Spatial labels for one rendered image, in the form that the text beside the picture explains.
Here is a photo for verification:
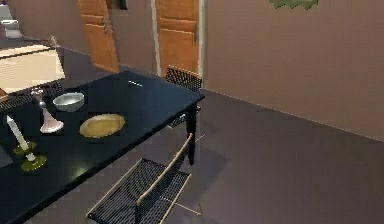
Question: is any black dining table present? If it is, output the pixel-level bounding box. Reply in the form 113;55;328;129
0;70;206;224

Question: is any orange room door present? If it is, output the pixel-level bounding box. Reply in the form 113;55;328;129
155;0;200;77
77;0;120;74

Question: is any yellow plate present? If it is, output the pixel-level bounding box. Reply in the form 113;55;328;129
79;113;127;139

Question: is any grey bowl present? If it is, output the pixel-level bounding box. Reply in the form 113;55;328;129
52;92;86;113

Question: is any green framed picture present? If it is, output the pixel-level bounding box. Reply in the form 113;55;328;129
269;0;319;11

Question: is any white candle on green holder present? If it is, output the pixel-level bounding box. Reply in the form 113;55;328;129
5;115;48;173

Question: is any green round candle holder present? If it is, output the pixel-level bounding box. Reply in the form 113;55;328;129
12;141;38;156

